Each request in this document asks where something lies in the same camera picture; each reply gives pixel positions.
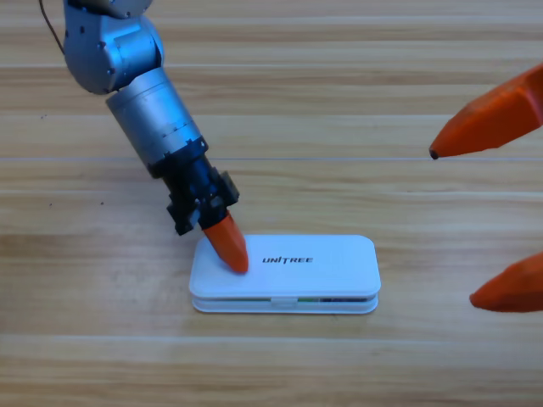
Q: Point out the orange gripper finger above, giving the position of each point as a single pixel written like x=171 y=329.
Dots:
x=513 y=290

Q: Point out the orange dark-tipped gripper finger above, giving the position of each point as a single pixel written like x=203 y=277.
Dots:
x=496 y=123

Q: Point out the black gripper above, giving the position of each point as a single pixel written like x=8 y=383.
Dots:
x=195 y=191

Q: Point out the white Unitree pencil case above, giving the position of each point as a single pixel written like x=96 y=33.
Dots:
x=305 y=271

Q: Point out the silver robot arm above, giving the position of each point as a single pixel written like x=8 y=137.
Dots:
x=144 y=110

